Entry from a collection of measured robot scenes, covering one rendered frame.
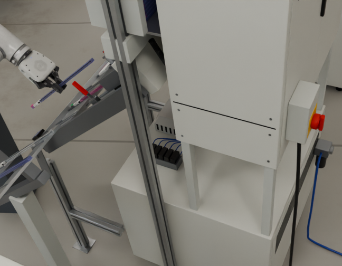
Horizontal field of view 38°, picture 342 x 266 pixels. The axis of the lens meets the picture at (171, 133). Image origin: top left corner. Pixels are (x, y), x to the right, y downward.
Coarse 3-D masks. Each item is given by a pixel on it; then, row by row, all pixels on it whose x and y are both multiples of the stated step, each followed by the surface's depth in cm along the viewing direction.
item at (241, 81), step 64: (192, 0) 113; (256, 0) 105; (320, 0) 132; (192, 64) 127; (256, 64) 117; (320, 64) 163; (192, 128) 146; (256, 128) 133; (320, 128) 135; (192, 192) 173
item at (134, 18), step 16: (96, 0) 125; (128, 0) 120; (96, 16) 129; (128, 16) 123; (144, 16) 123; (128, 32) 127; (144, 32) 126; (160, 128) 207; (160, 160) 194; (176, 160) 193; (80, 208) 224; (96, 224) 219; (112, 224) 217
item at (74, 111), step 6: (96, 84) 206; (90, 90) 208; (84, 102) 193; (72, 108) 206; (78, 108) 194; (66, 114) 208; (72, 114) 192; (78, 114) 190; (66, 120) 193; (54, 126) 201
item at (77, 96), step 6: (102, 66) 225; (96, 72) 223; (90, 78) 220; (96, 78) 222; (84, 84) 218; (90, 84) 219; (78, 96) 214; (72, 102) 211; (90, 102) 217; (66, 108) 209; (84, 108) 214; (60, 114) 206; (54, 120) 204; (60, 120) 206
